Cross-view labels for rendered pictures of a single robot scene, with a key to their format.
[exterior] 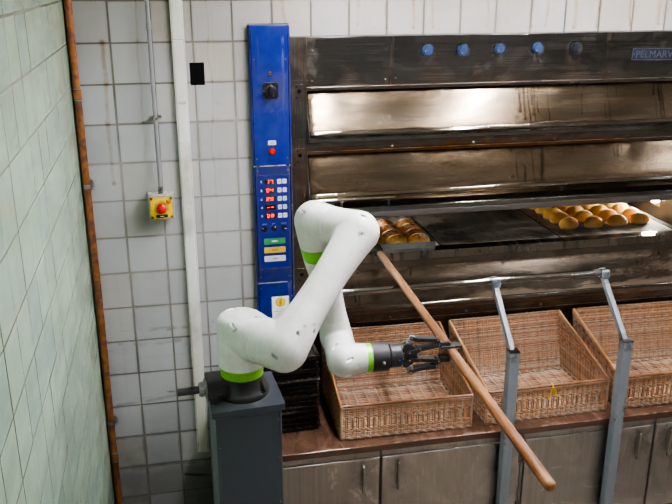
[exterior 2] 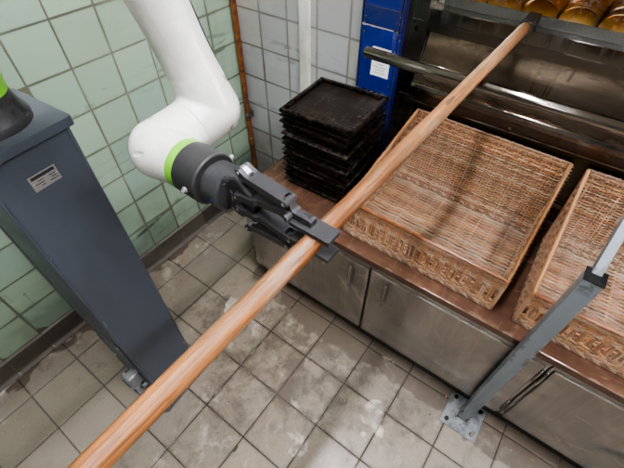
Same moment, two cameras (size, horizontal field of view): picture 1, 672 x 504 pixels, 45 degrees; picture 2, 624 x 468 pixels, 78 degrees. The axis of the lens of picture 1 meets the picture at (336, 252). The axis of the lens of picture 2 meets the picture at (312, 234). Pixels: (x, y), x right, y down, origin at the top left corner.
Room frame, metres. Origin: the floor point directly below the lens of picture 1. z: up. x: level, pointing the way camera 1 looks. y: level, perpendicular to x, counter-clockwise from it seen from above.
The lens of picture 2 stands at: (2.12, -0.63, 1.62)
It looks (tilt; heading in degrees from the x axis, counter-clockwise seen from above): 48 degrees down; 48
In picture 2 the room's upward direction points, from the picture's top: straight up
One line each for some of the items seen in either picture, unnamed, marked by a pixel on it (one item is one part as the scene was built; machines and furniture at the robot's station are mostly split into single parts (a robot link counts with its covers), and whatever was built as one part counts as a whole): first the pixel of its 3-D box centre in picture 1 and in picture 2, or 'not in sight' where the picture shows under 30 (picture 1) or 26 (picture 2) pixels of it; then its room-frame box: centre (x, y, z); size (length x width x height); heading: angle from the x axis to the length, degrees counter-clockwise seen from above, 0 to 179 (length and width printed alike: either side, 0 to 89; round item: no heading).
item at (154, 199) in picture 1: (161, 205); not in sight; (3.14, 0.70, 1.46); 0.10 x 0.07 x 0.10; 102
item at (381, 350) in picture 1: (379, 356); (207, 173); (2.32, -0.14, 1.20); 0.12 x 0.06 x 0.09; 11
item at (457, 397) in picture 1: (393, 376); (450, 199); (3.11, -0.24, 0.72); 0.56 x 0.49 x 0.28; 100
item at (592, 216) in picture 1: (578, 205); not in sight; (4.03, -1.25, 1.21); 0.61 x 0.48 x 0.06; 12
